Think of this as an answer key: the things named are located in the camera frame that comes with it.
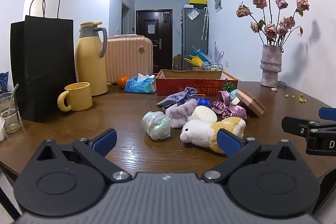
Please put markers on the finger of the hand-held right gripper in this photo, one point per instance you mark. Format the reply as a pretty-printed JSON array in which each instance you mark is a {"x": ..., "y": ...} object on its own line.
[
  {"x": 296, "y": 124},
  {"x": 328, "y": 113}
]

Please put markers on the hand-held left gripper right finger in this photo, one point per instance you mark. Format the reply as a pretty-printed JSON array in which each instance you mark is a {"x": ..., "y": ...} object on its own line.
[{"x": 228, "y": 144}]

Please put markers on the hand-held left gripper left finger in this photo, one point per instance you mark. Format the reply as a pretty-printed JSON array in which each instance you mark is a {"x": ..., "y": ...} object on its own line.
[{"x": 105, "y": 140}]

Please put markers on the white and yellow sheep plush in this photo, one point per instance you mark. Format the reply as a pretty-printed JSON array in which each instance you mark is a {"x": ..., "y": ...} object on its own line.
[{"x": 197, "y": 130}]

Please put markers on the white round sponge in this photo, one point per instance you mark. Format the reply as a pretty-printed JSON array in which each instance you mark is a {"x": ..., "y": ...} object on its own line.
[{"x": 203, "y": 114}]

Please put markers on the brown layered scouring sponge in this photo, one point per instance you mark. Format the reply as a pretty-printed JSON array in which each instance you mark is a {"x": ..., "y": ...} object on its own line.
[{"x": 250, "y": 103}]

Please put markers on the blue packet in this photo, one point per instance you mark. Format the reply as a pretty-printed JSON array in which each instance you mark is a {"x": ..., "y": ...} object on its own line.
[{"x": 203, "y": 102}]

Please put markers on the purple fuzzy cloth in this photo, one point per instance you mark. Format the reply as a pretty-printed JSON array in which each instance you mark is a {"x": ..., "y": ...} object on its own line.
[{"x": 181, "y": 113}]

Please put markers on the red cardboard box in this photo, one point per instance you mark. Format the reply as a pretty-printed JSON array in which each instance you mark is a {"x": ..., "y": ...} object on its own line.
[{"x": 183, "y": 86}]

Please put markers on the scattered yellow popcorn pieces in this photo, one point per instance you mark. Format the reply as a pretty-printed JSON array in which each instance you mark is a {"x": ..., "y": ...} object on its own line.
[{"x": 299, "y": 99}]

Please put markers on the pink satin scrunchie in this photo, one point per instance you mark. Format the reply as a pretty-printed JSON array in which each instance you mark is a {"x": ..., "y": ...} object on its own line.
[{"x": 227, "y": 107}]

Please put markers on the black eyeglasses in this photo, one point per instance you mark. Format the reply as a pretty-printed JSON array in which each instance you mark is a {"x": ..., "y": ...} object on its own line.
[{"x": 282, "y": 84}]

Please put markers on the yellow mug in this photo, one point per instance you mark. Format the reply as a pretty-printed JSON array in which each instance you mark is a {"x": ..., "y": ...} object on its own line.
[{"x": 78, "y": 98}]

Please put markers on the light blue puff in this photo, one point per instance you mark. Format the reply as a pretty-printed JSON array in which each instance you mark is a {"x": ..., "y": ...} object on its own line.
[{"x": 233, "y": 94}]

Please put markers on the orange fruit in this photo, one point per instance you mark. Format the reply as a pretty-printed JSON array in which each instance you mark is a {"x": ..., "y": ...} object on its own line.
[{"x": 122, "y": 82}]

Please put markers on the pink textured vase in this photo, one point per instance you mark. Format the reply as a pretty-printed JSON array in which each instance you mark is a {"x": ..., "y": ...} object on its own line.
[{"x": 271, "y": 66}]

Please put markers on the blue wet wipes pack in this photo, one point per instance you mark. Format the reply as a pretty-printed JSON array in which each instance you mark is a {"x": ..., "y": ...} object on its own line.
[{"x": 139, "y": 86}]

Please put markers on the yellow thermos jug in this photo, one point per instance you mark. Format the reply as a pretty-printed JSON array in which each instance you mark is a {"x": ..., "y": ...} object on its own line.
[{"x": 90, "y": 64}]

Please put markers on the pink bucket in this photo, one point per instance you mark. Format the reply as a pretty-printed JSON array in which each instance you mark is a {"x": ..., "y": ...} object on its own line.
[{"x": 198, "y": 68}]

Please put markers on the pink ribbed suitcase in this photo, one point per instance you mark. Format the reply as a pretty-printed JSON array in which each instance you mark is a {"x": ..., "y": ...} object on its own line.
[{"x": 126, "y": 61}]

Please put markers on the blue folded item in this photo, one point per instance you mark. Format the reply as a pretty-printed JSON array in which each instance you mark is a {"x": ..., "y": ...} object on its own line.
[{"x": 202, "y": 54}]

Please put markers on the small clear glass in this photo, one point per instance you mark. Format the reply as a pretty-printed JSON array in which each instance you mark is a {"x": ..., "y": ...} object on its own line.
[{"x": 11, "y": 123}]

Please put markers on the black paper bag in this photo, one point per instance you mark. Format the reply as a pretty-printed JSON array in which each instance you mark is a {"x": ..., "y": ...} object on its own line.
[{"x": 42, "y": 69}]

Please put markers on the dried pink roses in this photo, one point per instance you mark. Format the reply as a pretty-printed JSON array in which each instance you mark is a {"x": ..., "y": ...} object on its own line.
[{"x": 271, "y": 29}]

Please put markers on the metal spoon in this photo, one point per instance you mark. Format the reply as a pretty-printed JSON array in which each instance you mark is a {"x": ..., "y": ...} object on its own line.
[{"x": 13, "y": 98}]

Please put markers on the tall clear glass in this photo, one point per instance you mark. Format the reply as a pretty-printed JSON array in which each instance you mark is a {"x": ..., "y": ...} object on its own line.
[{"x": 5, "y": 102}]

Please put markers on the grey refrigerator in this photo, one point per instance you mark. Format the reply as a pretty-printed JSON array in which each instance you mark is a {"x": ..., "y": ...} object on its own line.
[{"x": 190, "y": 35}]

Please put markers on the blue plastic bag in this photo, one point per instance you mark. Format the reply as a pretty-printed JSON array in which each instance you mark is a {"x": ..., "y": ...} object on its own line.
[{"x": 3, "y": 82}]

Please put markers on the white paper on door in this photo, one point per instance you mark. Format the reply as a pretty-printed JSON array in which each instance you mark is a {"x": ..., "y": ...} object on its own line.
[{"x": 151, "y": 29}]

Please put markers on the white folded umbrella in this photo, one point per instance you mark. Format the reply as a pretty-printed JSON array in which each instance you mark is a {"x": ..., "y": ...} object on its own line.
[{"x": 205, "y": 24}]

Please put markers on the dark brown entrance door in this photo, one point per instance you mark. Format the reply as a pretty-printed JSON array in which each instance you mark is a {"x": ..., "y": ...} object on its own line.
[{"x": 161, "y": 29}]

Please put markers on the clear plastic bag on refrigerator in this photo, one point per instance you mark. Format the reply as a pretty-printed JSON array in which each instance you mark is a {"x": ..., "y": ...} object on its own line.
[{"x": 193, "y": 14}]

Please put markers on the yellow and black box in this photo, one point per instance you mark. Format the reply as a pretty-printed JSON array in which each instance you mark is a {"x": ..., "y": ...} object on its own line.
[{"x": 198, "y": 3}]

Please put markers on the purple plant wall decal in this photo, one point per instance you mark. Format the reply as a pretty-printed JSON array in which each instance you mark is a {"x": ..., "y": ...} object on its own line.
[{"x": 218, "y": 54}]

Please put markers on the grey side door frame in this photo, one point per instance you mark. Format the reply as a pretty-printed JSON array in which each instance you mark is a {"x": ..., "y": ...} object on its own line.
[{"x": 125, "y": 19}]

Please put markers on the framed wall picture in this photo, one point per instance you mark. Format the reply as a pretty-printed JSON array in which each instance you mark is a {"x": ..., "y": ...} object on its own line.
[{"x": 218, "y": 1}]

